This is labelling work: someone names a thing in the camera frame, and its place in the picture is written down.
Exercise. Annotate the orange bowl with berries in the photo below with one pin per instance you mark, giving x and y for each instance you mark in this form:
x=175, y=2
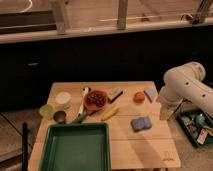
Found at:
x=95, y=100

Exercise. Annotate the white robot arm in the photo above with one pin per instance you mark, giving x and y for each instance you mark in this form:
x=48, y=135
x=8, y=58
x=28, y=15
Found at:
x=185, y=82

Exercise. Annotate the white cup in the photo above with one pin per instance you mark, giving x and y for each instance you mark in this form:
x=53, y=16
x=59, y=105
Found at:
x=63, y=100

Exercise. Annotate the light blue cloth piece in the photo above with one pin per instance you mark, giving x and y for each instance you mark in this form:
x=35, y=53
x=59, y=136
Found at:
x=151, y=94

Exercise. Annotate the red tomato toy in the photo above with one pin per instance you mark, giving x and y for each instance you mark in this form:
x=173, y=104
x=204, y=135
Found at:
x=139, y=97

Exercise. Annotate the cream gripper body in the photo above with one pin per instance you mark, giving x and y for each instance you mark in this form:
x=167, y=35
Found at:
x=167, y=109

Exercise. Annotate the white spoon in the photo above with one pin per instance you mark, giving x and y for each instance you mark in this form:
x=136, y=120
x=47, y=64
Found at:
x=85, y=90

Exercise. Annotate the dark round scoop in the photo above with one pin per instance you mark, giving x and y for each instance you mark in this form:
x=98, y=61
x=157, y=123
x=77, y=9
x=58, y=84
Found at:
x=60, y=117

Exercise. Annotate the black pole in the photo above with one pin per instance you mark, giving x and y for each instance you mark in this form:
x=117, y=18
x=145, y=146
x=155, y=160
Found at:
x=25, y=147

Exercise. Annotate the blue sponge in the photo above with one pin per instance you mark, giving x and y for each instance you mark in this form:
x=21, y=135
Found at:
x=141, y=123

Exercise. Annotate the yellow banana toy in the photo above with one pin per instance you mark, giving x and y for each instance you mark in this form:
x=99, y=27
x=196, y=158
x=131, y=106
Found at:
x=110, y=113

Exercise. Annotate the green bin with items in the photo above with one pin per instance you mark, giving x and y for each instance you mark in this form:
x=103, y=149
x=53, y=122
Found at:
x=187, y=121

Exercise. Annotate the green plastic tray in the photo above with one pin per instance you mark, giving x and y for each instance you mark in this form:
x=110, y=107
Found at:
x=76, y=147

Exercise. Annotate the green handled utensil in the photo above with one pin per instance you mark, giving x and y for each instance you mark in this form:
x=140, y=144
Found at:
x=81, y=117

